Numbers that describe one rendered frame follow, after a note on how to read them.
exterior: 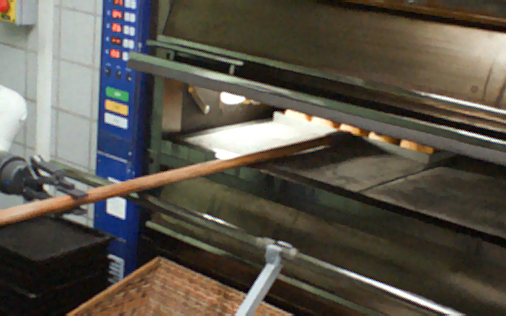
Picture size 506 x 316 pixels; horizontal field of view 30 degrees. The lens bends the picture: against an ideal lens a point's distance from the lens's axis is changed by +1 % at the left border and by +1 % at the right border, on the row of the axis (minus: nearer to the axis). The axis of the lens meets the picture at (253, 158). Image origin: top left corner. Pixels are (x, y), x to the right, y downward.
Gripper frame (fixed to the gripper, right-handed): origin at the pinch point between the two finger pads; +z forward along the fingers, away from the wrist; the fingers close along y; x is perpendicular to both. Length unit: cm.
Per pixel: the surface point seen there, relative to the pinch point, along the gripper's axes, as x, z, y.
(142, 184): -18.3, 1.7, -0.7
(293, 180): -56, 16, 1
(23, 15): -49, -85, -25
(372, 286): -19, 64, 3
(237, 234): -18.3, 30.8, 2.3
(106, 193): -7.8, 1.7, -0.5
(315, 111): -41, 31, -21
